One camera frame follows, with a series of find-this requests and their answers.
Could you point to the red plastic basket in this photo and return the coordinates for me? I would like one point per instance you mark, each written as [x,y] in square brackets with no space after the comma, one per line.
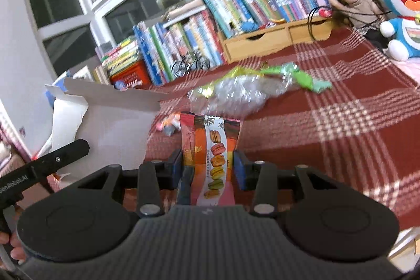
[134,76]

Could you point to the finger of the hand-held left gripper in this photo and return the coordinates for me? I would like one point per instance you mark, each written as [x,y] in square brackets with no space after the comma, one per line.
[72,152]

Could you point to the blue cat plush toy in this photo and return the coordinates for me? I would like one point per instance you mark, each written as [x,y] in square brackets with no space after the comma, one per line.
[403,34]

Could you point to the black bicycle model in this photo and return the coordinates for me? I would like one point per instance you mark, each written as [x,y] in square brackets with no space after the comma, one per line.
[190,65]

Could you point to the stack of flat books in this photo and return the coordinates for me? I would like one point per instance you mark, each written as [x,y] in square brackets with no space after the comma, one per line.
[121,57]

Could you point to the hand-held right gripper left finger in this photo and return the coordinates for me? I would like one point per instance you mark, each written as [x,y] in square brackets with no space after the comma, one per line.
[177,165]

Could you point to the row of pale books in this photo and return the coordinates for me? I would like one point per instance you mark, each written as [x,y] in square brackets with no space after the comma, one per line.
[98,75]

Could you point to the clear plastic bag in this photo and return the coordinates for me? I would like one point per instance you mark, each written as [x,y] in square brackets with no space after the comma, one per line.
[229,96]

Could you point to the mint green wrapper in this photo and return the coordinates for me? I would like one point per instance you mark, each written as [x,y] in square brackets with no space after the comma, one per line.
[311,83]

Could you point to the wooden drawer organizer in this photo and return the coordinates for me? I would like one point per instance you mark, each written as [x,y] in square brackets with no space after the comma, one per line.
[262,40]

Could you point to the brown-haired doll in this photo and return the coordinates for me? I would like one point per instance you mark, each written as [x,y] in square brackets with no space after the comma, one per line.
[352,4]

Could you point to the blue yarn ball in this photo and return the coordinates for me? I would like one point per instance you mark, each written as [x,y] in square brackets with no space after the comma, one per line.
[248,26]

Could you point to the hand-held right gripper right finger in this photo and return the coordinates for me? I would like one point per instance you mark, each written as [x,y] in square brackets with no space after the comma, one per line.
[239,168]

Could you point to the bright green wrapper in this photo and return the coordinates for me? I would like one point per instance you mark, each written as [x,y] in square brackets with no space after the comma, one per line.
[272,71]

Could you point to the blue round toy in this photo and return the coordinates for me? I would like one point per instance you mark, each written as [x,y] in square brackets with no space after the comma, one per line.
[120,85]

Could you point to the white cardboard box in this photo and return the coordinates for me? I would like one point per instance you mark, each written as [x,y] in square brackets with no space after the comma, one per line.
[111,129]

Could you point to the pink macaron snack packet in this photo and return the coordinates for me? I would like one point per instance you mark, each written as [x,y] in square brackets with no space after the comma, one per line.
[213,152]

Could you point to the row of blue-spined books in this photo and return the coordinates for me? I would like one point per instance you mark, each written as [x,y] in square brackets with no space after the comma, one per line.
[183,37]

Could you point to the red plaid tablecloth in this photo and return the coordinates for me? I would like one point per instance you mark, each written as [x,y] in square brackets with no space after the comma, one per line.
[344,135]

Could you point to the person's left hand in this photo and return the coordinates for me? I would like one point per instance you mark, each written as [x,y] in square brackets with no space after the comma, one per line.
[18,250]

